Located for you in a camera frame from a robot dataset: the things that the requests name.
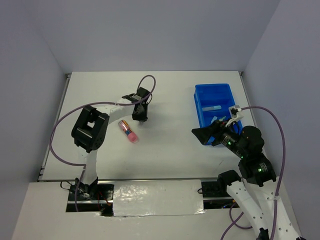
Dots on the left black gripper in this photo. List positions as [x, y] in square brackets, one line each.
[144, 117]

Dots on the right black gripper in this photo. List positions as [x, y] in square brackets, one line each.
[214, 129]

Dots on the small blue highlighter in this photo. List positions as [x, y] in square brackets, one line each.
[214, 119]

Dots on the light blue clear marker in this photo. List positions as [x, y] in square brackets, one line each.
[212, 108]

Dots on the pink capped crayon tube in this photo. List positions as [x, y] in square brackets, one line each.
[125, 128]

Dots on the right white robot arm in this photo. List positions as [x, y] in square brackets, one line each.
[255, 188]

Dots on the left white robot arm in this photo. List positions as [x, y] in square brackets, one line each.
[89, 133]

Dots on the blue plastic divided bin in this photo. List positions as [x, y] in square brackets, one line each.
[207, 95]

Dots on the silver tape sheet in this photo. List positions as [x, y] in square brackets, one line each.
[157, 198]

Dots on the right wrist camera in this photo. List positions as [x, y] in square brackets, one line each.
[235, 114]

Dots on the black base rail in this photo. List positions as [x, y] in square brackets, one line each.
[102, 203]

